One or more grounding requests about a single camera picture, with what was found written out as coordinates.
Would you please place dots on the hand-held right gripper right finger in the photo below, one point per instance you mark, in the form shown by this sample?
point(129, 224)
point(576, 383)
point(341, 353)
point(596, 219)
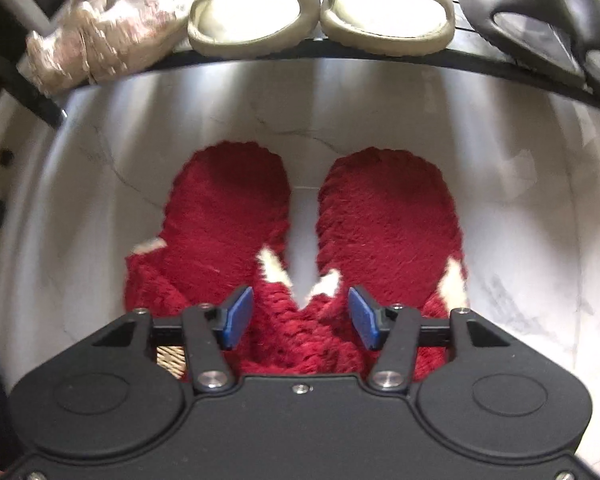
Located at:
point(363, 318)

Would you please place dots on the black slide sandal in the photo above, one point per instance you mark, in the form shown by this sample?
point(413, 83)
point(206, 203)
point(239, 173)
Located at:
point(597, 35)
point(515, 15)

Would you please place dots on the red fuzzy slipper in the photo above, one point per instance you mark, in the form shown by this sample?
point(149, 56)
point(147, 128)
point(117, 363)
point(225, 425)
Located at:
point(220, 240)
point(390, 240)

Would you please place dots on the black metal shoe rack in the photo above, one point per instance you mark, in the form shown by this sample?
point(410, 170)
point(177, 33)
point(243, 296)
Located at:
point(300, 57)

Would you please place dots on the cream foam slide sandal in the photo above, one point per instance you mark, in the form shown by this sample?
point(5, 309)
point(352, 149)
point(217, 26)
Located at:
point(387, 10)
point(247, 10)

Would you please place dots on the pink floral fabric shoe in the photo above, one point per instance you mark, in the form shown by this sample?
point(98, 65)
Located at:
point(105, 30)

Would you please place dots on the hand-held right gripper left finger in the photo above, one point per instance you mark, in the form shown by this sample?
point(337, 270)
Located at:
point(238, 316)

